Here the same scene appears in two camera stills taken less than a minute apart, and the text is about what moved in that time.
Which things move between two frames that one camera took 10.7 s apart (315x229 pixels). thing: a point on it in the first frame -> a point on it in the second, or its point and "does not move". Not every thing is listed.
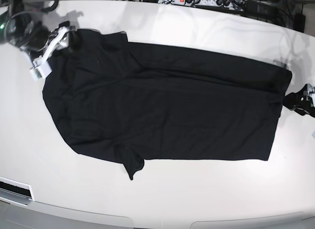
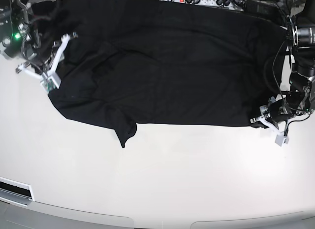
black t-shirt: x=131 y=102 -> x=160 y=61
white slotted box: x=15 y=191 does not move
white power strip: x=232 y=2 does not move
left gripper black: x=63 y=44 -> x=39 y=53
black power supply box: x=262 y=10 does not move
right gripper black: x=299 y=101 -> x=279 y=112
